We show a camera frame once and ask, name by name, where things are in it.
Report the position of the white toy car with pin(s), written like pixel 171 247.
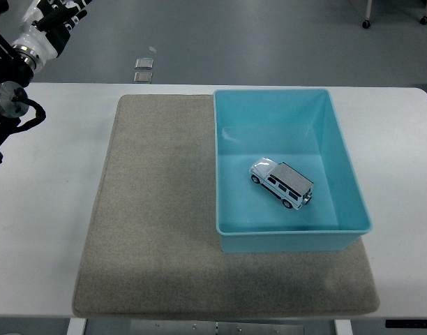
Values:
pixel 286 183

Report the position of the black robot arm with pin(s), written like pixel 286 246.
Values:
pixel 7 101

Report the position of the blue plastic box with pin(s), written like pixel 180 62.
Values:
pixel 255 139

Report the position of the beige felt mat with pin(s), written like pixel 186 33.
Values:
pixel 147 209

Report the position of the metal floor socket plate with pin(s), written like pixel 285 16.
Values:
pixel 143 77
pixel 144 63

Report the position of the white table leg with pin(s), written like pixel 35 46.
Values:
pixel 343 328
pixel 75 327

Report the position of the black caster wheel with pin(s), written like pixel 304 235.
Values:
pixel 366 24
pixel 424 20

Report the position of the black table control panel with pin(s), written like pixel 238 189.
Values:
pixel 409 324

